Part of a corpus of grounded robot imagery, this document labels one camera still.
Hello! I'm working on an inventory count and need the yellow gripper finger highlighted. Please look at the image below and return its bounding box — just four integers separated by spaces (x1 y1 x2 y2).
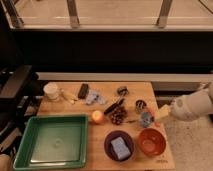
155 105 171 121

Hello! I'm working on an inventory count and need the silver fork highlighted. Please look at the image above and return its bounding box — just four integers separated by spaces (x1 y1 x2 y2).
126 120 140 123

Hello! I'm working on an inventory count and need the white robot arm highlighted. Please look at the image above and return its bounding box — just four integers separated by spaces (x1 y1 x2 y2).
155 87 213 122

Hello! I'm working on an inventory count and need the red bowl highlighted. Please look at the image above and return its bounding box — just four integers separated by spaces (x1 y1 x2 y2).
138 128 166 157

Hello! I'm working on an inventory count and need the purple bowl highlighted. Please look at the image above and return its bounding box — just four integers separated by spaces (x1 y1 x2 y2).
104 130 134 162

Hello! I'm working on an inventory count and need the orange carrot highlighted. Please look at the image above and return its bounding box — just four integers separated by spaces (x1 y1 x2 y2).
154 122 161 127

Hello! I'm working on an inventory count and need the small blue cup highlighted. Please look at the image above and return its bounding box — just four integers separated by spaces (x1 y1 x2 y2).
140 112 154 128

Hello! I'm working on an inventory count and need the small dark metal can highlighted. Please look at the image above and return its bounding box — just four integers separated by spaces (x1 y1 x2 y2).
135 99 147 113

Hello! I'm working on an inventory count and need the small dark round object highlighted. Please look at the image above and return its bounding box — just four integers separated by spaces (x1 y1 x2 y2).
117 86 129 96

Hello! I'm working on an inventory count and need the blue sponge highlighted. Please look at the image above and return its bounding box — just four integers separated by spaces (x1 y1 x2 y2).
111 137 130 160

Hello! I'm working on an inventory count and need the orange apple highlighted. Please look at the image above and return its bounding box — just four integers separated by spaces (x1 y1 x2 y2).
91 110 104 124

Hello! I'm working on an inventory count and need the crumpled blue-grey cloth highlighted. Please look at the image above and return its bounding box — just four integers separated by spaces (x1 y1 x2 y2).
86 89 107 105

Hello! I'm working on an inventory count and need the black rectangular block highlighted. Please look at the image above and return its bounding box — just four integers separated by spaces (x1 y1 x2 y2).
78 84 89 99

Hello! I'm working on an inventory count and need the yellow banana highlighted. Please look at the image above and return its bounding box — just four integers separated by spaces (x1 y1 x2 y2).
61 90 78 104

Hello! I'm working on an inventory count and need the white cup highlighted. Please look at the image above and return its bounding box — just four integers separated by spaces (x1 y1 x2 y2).
43 83 60 101

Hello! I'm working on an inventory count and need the green plastic tray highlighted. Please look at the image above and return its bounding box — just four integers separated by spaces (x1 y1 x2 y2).
13 115 88 171

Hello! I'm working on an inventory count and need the black equipment on left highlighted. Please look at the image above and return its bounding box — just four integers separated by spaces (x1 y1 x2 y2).
0 64 43 158

